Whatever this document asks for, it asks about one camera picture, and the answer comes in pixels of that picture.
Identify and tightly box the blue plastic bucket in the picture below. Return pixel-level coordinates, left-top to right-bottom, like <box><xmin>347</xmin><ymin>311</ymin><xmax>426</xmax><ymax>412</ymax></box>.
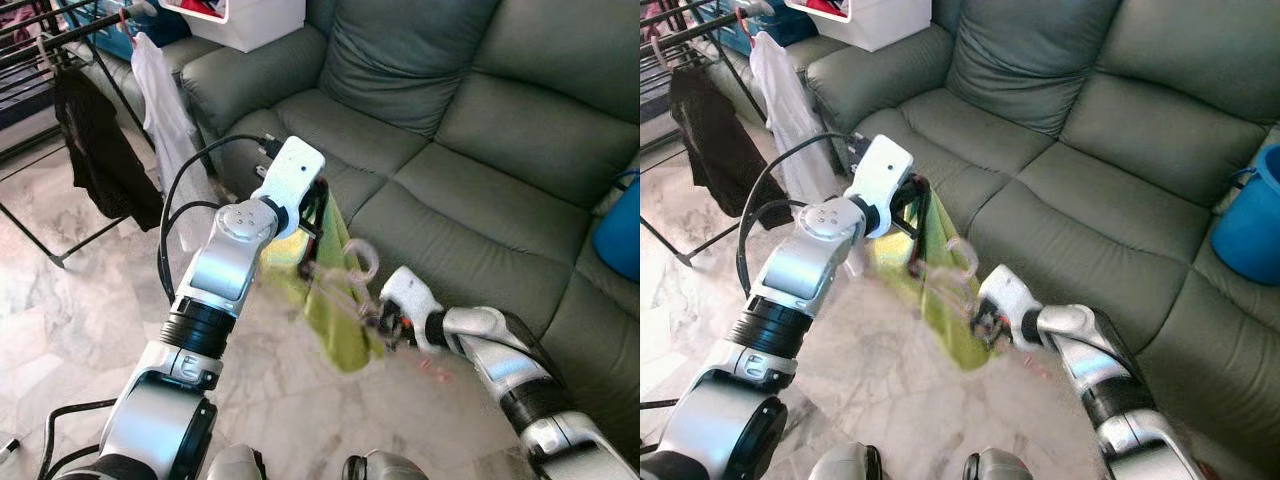
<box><xmin>1210</xmin><ymin>145</ymin><xmax>1280</xmax><ymax>288</ymax></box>
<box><xmin>590</xmin><ymin>170</ymin><xmax>641</xmax><ymax>283</ymax></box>

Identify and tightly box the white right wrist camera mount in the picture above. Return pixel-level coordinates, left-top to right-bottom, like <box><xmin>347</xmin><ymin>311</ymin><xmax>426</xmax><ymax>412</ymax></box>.
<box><xmin>978</xmin><ymin>263</ymin><xmax>1046</xmax><ymax>346</ymax></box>
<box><xmin>380</xmin><ymin>265</ymin><xmax>443</xmax><ymax>351</ymax></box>

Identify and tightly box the white storage box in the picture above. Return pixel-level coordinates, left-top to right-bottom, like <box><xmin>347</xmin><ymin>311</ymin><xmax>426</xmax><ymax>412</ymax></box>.
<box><xmin>785</xmin><ymin>0</ymin><xmax>933</xmax><ymax>53</ymax></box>
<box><xmin>160</xmin><ymin>0</ymin><xmax>306</xmax><ymax>53</ymax></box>

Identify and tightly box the dark green leather sofa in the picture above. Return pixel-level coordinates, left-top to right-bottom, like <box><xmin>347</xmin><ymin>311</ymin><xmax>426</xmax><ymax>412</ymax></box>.
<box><xmin>700</xmin><ymin>0</ymin><xmax>1280</xmax><ymax>480</ymax></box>
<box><xmin>80</xmin><ymin>0</ymin><xmax>641</xmax><ymax>461</ymax></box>

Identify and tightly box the white hanging garment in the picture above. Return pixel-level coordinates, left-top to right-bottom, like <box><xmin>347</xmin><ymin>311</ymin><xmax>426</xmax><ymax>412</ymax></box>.
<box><xmin>750</xmin><ymin>30</ymin><xmax>866</xmax><ymax>279</ymax></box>
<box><xmin>130</xmin><ymin>32</ymin><xmax>216</xmax><ymax>251</ymax></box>

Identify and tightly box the blue storage bag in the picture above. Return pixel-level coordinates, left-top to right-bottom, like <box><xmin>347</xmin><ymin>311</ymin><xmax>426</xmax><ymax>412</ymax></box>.
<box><xmin>715</xmin><ymin>0</ymin><xmax>816</xmax><ymax>56</ymax></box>
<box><xmin>60</xmin><ymin>0</ymin><xmax>191</xmax><ymax>63</ymax></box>

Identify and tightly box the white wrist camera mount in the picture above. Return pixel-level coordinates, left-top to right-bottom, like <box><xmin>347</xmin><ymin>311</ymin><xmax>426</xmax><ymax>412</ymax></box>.
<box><xmin>978</xmin><ymin>263</ymin><xmax>1046</xmax><ymax>346</ymax></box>
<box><xmin>250</xmin><ymin>137</ymin><xmax>327</xmax><ymax>239</ymax></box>
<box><xmin>845</xmin><ymin>135</ymin><xmax>916</xmax><ymax>239</ymax></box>
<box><xmin>380</xmin><ymin>265</ymin><xmax>443</xmax><ymax>351</ymax></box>

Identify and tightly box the lime green garment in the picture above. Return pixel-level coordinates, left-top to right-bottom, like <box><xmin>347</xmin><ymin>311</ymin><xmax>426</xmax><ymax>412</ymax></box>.
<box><xmin>870</xmin><ymin>192</ymin><xmax>996</xmax><ymax>373</ymax></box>
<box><xmin>260</xmin><ymin>195</ymin><xmax>386</xmax><ymax>374</ymax></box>

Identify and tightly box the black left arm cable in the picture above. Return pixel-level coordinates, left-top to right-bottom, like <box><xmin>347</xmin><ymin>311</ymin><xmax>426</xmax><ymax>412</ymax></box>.
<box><xmin>40</xmin><ymin>133</ymin><xmax>286</xmax><ymax>480</ymax></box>
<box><xmin>640</xmin><ymin>132</ymin><xmax>871</xmax><ymax>413</ymax></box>

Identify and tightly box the black metal drying rack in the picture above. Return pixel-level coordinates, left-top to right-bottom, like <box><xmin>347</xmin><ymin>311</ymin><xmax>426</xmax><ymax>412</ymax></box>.
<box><xmin>0</xmin><ymin>0</ymin><xmax>161</xmax><ymax>269</ymax></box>
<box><xmin>640</xmin><ymin>0</ymin><xmax>781</xmax><ymax>269</ymax></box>

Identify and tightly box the silver left robot leg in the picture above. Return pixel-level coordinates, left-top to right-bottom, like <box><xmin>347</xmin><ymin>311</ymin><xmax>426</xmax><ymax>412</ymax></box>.
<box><xmin>205</xmin><ymin>443</ymin><xmax>266</xmax><ymax>480</ymax></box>
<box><xmin>808</xmin><ymin>443</ymin><xmax>883</xmax><ymax>480</ymax></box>

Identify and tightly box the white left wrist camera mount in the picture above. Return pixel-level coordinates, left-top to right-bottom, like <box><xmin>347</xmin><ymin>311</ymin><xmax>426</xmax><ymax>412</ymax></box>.
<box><xmin>845</xmin><ymin>135</ymin><xmax>916</xmax><ymax>239</ymax></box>
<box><xmin>250</xmin><ymin>137</ymin><xmax>327</xmax><ymax>239</ymax></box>

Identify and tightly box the black t-shirt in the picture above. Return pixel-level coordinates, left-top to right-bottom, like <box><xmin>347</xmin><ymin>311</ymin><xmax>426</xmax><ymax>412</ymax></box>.
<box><xmin>52</xmin><ymin>65</ymin><xmax>166</xmax><ymax>233</ymax></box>
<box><xmin>668</xmin><ymin>65</ymin><xmax>771</xmax><ymax>233</ymax></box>

